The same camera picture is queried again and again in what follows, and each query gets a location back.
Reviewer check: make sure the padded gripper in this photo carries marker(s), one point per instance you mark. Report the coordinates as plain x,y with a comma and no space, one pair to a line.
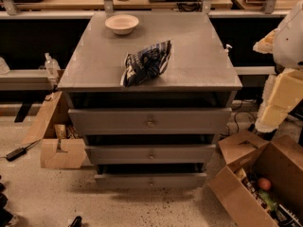
290,45

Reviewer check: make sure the cardboard box left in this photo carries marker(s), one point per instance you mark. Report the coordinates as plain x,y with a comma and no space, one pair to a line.
55,153

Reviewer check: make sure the clear plastic bottle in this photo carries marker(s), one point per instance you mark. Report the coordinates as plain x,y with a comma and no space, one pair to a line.
51,65

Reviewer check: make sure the red apple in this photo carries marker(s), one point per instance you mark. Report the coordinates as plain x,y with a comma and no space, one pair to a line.
264,184

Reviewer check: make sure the green packet in box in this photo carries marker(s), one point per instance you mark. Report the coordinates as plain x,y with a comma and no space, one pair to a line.
272,204

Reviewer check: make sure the white pump dispenser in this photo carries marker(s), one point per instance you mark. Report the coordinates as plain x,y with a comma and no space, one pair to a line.
228,48

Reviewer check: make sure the grey drawer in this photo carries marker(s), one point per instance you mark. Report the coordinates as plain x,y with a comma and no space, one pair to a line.
149,121
182,180
149,154

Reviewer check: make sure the blue chip bag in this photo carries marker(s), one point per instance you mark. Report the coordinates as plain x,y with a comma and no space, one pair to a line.
146,64

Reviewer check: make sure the white bowl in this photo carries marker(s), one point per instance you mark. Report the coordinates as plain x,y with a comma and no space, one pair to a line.
122,24

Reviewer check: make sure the large cardboard box right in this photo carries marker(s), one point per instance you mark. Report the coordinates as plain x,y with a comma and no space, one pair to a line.
279,160

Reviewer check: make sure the grey drawer cabinet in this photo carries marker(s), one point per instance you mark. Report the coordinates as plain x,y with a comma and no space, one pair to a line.
199,76

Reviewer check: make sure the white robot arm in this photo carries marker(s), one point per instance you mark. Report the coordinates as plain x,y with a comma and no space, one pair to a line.
285,42

